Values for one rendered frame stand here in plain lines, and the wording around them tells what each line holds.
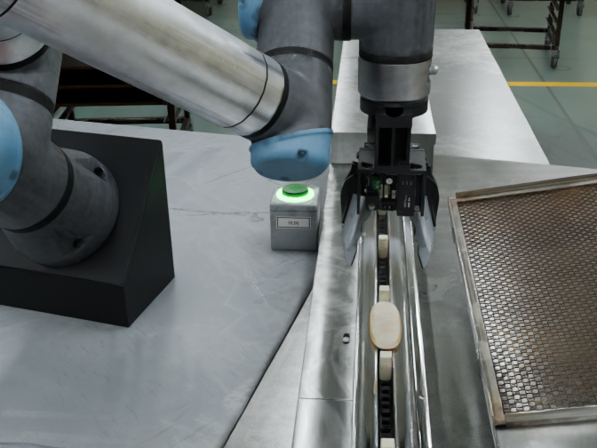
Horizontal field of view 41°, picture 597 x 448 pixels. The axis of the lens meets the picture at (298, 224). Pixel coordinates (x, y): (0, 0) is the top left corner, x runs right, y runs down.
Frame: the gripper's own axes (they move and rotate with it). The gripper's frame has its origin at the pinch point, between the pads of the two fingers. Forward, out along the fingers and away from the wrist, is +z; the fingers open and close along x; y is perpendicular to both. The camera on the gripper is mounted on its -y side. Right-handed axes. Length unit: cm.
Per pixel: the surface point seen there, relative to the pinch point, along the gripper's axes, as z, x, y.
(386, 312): 6.9, 0.2, 1.7
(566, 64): 94, 119, -443
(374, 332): 7.1, -1.2, 5.8
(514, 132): 12, 27, -77
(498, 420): 3.7, 10.4, 24.2
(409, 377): 7.9, 2.7, 12.8
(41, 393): 10.9, -37.9, 15.1
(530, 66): 94, 95, -437
